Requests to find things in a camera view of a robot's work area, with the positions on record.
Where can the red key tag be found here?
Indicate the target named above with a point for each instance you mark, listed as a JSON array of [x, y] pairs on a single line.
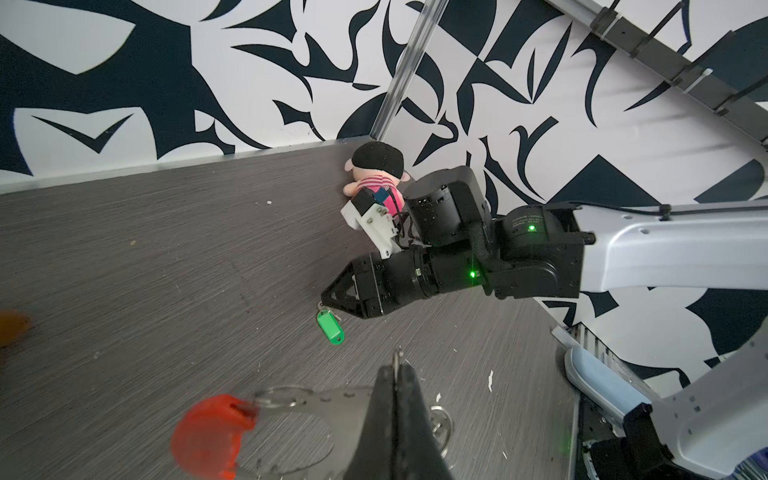
[[207, 440]]

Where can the pink plush doll black hat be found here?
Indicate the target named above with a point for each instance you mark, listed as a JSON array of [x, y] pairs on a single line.
[[379, 167]]

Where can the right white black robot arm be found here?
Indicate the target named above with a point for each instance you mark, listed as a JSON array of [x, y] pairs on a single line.
[[561, 250]]

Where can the brown white plush dog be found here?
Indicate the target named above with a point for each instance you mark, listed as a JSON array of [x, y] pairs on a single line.
[[13, 326]]

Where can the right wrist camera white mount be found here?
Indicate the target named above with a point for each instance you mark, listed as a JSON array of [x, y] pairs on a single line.
[[364, 212]]

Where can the green key tag with key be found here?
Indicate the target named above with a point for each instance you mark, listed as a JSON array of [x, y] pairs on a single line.
[[329, 325]]

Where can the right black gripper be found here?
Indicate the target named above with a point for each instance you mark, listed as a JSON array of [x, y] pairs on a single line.
[[358, 289]]

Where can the black wall hook rack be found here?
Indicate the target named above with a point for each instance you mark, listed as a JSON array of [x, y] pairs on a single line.
[[713, 53]]

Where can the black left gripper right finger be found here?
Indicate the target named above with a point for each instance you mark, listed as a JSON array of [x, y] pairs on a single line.
[[416, 450]]

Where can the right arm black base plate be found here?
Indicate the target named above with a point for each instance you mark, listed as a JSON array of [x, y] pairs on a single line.
[[638, 455]]

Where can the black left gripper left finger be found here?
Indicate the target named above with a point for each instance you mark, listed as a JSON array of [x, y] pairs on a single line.
[[375, 452]]

